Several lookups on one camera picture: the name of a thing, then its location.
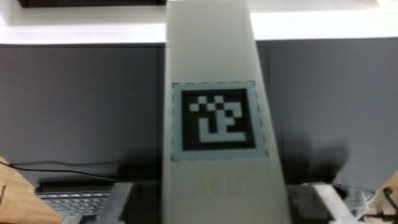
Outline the wooden panel right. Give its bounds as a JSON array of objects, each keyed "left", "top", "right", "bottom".
[{"left": 365, "top": 171, "right": 398, "bottom": 224}]

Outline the wooden panel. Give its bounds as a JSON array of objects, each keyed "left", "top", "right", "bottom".
[
  {"left": 365, "top": 171, "right": 398, "bottom": 224},
  {"left": 0, "top": 157, "right": 63, "bottom": 224}
]

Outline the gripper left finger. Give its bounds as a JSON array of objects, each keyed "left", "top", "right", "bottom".
[{"left": 61, "top": 181, "right": 160, "bottom": 224}]

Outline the wooden panel left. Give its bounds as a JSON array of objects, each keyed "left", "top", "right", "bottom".
[{"left": 0, "top": 157, "right": 63, "bottom": 224}]

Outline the black keyboard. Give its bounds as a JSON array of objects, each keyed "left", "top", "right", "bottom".
[{"left": 36, "top": 186, "right": 112, "bottom": 216}]

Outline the black cable on floor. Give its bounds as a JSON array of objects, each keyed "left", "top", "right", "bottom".
[{"left": 8, "top": 161, "right": 121, "bottom": 183}]

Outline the white U-shaped fence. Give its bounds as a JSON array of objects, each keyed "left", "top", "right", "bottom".
[{"left": 0, "top": 0, "right": 398, "bottom": 45}]

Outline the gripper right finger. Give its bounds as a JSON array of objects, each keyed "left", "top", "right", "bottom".
[{"left": 287, "top": 183, "right": 359, "bottom": 224}]

